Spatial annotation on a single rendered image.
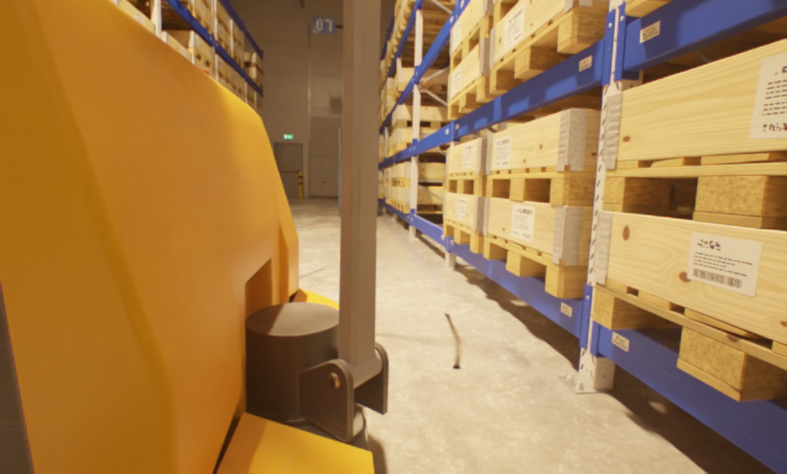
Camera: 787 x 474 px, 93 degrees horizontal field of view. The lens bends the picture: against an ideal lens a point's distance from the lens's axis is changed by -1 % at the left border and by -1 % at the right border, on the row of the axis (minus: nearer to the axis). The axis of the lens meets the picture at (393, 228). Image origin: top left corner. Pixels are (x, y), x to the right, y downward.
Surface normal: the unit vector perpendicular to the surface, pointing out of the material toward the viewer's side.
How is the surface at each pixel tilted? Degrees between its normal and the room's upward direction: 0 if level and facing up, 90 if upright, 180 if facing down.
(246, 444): 22
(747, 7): 90
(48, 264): 90
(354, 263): 90
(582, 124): 90
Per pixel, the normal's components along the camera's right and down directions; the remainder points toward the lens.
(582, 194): 0.11, 0.12
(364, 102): 0.81, 0.08
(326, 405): -0.59, 0.08
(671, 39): -0.99, -0.01
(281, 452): 0.40, -0.92
